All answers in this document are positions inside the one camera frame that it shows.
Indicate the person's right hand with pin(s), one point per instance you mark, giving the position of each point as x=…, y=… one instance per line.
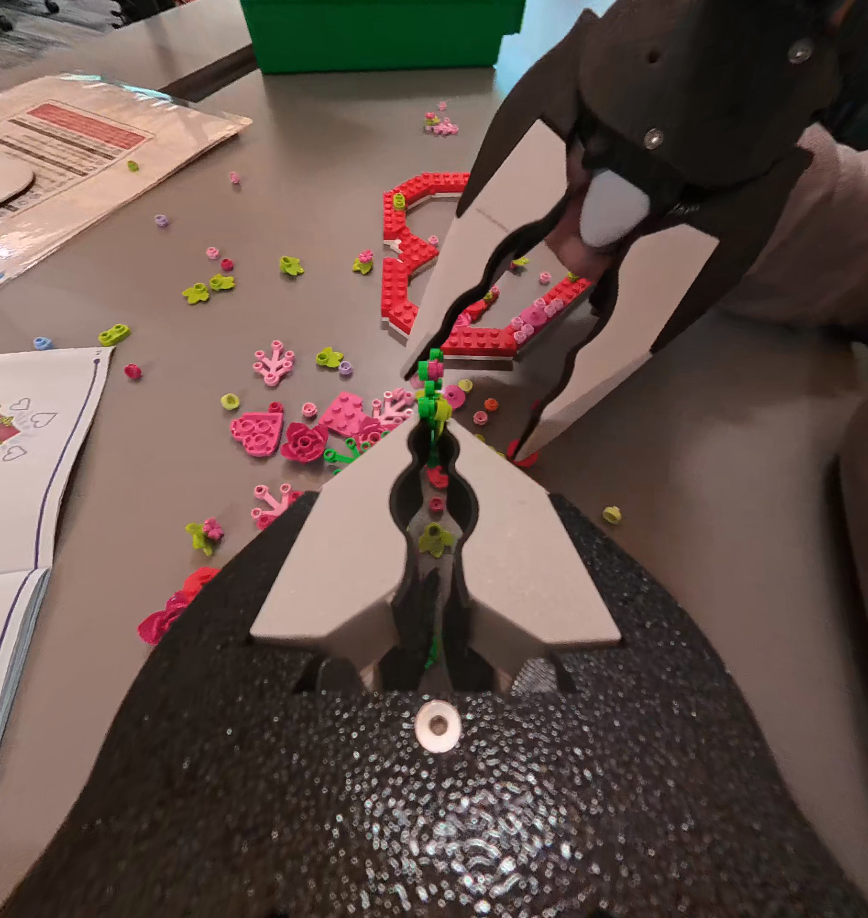
x=566, y=247

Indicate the clear bag with printed sheet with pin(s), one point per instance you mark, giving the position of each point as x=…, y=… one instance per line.
x=154, y=150

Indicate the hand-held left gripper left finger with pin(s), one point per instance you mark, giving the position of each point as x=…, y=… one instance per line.
x=340, y=574

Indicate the magenta rose brick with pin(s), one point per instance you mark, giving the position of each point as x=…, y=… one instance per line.
x=304, y=443
x=162, y=620

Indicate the scattered small loose bricks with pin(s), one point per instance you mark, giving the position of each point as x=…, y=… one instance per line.
x=197, y=292

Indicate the bare green brick stem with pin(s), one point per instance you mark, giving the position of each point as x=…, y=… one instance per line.
x=348, y=453

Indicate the orange-red round flower brick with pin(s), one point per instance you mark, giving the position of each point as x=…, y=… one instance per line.
x=199, y=579

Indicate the green plastic bin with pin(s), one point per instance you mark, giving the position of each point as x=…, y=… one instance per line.
x=376, y=36

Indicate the red heart brick frame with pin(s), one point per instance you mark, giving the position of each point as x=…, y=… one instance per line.
x=405, y=251

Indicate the light pink branch brick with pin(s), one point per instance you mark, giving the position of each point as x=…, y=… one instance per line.
x=276, y=502
x=272, y=362
x=398, y=407

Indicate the green vine brick stem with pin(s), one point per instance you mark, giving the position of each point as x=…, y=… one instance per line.
x=426, y=368

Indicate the open instruction booklet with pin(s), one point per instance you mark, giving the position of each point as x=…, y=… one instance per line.
x=25, y=516

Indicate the red round disc brick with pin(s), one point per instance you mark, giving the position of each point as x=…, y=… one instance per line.
x=523, y=455

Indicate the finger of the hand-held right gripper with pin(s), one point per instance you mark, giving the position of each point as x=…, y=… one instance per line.
x=642, y=308
x=491, y=208

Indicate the person's right forearm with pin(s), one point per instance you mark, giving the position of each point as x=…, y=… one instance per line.
x=821, y=237

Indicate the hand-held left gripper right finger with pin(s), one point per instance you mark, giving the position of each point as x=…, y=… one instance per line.
x=541, y=574

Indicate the pink heart brick plate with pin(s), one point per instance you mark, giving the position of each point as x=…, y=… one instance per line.
x=348, y=416
x=258, y=432

